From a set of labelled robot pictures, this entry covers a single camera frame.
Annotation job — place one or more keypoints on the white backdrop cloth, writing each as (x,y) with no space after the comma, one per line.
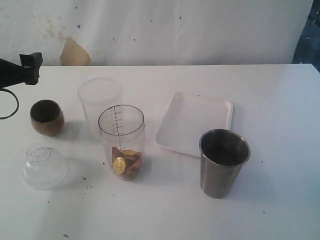
(152,32)

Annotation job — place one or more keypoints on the white rectangular tray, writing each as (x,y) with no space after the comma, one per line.
(188,117)

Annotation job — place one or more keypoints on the brown wooden cup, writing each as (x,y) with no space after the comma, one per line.
(47,117)

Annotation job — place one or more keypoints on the translucent plastic container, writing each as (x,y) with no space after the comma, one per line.
(97,95)

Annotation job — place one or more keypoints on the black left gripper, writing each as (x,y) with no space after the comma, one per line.
(28,73)

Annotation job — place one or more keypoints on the clear plastic shaker tumbler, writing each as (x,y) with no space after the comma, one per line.
(122,126)

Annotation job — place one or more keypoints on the brown chunks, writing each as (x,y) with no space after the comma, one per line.
(133,163)

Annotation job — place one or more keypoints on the clear shaker lid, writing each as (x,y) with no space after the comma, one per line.
(44,167)

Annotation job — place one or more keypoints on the stainless steel cup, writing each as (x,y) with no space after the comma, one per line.
(222,154)

